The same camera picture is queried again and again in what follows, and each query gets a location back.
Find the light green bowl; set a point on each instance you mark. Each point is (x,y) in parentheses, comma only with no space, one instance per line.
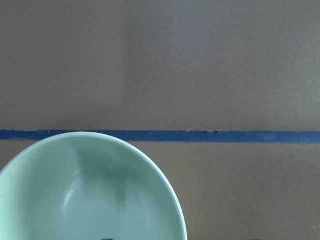
(87,186)

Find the horizontal blue tape strip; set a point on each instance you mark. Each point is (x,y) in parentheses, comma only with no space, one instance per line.
(214,136)

